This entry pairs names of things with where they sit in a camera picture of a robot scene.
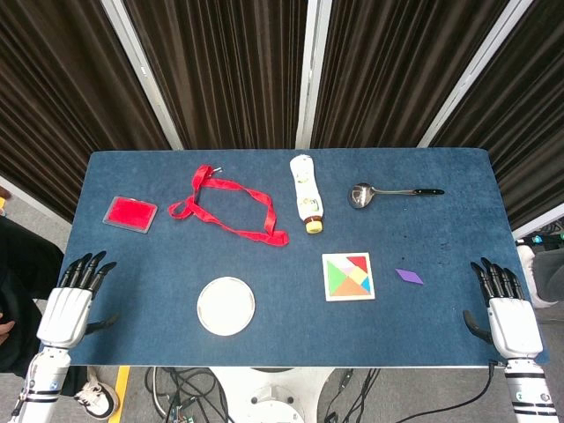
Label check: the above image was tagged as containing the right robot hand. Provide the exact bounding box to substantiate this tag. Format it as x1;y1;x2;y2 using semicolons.
462;257;545;360

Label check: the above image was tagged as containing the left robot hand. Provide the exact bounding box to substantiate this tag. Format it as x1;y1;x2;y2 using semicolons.
36;249;120;350

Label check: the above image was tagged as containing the purple parallelogram piece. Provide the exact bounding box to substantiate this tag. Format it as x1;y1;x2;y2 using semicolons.
394;268;425;286

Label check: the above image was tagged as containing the orange triangle puzzle piece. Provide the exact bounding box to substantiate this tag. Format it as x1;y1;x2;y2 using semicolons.
330;277;369;297

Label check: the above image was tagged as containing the green triangle puzzle piece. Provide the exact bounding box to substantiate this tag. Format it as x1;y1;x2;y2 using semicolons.
326;259;352;297

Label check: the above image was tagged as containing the wooden tangram tray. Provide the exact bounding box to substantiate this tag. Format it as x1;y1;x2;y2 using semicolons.
321;252;376;303

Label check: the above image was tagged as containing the white shoe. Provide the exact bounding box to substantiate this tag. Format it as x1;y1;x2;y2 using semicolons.
516;244;560;309

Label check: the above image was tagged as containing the person in black clothes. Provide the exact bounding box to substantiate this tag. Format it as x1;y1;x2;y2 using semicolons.
0;215;66;376

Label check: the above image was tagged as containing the white and black sneaker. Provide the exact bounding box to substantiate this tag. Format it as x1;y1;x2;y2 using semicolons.
73;367;121;420

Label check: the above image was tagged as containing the red card in clear holder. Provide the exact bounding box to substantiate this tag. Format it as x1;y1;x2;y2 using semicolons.
101;196;159;234

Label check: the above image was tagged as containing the blue felt table cover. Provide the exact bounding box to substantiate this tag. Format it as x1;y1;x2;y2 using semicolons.
41;149;550;369

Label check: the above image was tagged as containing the white round plate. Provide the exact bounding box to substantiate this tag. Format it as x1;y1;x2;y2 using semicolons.
196;276;257;338

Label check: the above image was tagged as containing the dark brown curtain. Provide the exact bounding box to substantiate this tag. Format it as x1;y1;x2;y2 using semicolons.
310;0;512;149
124;0;309;151
0;0;172;224
429;0;564;231

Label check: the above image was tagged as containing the white bottle with yellow cap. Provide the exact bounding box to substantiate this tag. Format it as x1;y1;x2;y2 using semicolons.
289;154;326;235

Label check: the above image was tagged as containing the black arm connector cable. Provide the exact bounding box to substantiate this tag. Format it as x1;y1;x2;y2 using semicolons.
434;360;507;423

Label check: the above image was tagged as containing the black floor cable bundle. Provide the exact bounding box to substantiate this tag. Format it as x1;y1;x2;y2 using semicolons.
152;367;235;423
323;367;381;423

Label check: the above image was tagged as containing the steel spoon with black handle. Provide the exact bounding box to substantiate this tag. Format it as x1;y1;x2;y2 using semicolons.
347;182;445;210

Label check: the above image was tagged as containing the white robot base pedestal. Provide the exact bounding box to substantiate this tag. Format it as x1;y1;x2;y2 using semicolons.
210;367;337;423

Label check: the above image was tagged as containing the red lanyard ribbon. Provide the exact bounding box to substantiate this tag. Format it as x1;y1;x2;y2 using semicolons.
167;164;291;248

